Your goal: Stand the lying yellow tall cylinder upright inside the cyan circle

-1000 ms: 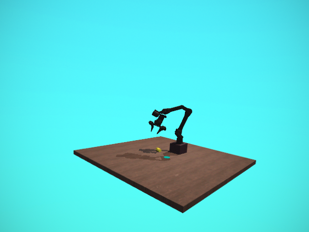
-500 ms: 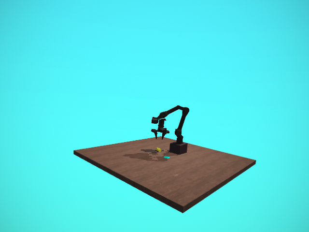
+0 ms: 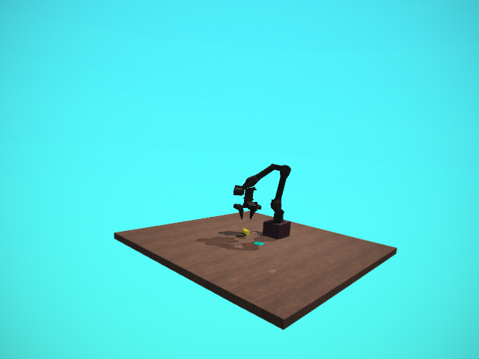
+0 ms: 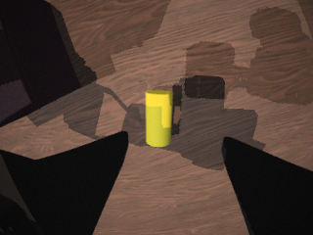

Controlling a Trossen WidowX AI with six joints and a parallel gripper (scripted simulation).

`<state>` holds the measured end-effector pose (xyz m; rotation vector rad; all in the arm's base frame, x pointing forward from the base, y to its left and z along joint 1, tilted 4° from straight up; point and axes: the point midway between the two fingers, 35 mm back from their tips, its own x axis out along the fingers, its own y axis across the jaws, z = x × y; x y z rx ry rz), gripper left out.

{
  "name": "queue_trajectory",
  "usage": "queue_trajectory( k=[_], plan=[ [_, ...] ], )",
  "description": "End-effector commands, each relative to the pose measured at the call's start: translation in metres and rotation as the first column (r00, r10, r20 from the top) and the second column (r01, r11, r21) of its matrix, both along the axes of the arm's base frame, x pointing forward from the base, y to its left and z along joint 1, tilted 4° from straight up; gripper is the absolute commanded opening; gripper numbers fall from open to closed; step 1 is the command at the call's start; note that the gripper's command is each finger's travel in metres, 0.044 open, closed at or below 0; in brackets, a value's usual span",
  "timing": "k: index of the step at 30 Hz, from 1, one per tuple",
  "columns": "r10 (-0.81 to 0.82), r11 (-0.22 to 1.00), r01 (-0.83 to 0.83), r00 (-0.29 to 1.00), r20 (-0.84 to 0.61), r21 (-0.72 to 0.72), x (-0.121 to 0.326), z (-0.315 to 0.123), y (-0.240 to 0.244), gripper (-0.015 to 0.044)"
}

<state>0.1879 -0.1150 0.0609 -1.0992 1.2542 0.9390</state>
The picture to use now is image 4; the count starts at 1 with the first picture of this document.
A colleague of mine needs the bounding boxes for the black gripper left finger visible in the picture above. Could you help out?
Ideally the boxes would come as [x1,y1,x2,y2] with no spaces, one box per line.
[0,132,129,235]

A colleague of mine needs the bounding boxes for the yellow cylinder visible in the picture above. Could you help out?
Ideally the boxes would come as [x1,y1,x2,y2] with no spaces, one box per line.
[146,90,172,146]

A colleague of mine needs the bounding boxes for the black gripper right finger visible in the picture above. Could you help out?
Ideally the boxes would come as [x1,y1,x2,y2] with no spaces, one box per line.
[222,137,313,235]

